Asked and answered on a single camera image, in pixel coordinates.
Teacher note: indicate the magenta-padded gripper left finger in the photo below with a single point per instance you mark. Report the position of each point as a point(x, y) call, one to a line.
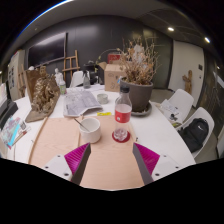
point(75, 160)

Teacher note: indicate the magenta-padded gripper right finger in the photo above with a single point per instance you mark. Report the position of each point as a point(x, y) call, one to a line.
point(148, 160)

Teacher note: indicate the clear red-labelled drink bottle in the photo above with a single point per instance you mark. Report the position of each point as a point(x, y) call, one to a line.
point(122, 115)

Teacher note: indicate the light wooden board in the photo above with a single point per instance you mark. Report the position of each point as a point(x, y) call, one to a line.
point(110, 166)
point(55, 140)

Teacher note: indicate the white ceramic mug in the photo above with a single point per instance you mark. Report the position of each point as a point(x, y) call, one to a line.
point(90, 135)

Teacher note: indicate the metal spoon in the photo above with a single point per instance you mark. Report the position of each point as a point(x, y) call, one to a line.
point(81, 125)

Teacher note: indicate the flat round red coaster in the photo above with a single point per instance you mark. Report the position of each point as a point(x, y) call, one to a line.
point(115, 139)

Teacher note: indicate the black backpack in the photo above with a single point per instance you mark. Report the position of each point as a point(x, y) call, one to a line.
point(193, 135)

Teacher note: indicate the yellow tag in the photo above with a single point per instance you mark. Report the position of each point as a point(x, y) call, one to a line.
point(104, 114)

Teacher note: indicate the papers on chair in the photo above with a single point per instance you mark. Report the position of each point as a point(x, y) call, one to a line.
point(169, 108)

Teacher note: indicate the open printed magazine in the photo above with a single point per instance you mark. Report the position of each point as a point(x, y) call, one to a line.
point(81, 103)

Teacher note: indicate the dried plant in dark pot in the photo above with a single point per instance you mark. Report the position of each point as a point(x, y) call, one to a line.
point(140, 96)

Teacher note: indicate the small white bowl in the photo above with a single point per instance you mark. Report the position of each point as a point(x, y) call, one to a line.
point(102, 98)

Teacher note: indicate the white plastic chair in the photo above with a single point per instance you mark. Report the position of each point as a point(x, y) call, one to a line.
point(76, 79)
point(183, 100)
point(208, 115)

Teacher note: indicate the colourful book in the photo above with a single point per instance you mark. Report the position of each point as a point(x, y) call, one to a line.
point(10, 131)

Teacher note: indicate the brown sculpture on base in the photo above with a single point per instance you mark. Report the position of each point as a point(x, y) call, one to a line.
point(45, 95)

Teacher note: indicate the green-labelled spray bottle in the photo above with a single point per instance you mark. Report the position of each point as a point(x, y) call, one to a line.
point(62, 88)

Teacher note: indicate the grey bottle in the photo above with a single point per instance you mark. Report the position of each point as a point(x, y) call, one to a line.
point(86, 81)

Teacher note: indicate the black flat boxes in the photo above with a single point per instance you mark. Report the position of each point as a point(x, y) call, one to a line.
point(8, 111)

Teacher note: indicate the white plaster bust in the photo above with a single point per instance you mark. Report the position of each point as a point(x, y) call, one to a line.
point(58, 75)

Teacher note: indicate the wooden figure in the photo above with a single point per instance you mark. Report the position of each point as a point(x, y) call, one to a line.
point(187, 81)

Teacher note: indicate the brown cardboard box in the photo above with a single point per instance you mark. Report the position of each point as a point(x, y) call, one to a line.
point(111, 78)

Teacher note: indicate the wooden easel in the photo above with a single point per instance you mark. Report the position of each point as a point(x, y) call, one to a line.
point(71, 65)

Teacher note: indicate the red box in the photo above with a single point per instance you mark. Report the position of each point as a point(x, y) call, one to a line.
point(114, 58)

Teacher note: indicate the round ceiling spotlights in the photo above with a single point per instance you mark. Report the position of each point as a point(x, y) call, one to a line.
point(170, 29)

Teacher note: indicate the long ceiling light strip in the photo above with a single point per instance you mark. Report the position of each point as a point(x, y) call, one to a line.
point(61, 3)

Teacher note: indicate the black wall screen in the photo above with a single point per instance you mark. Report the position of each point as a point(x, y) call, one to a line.
point(46, 50)

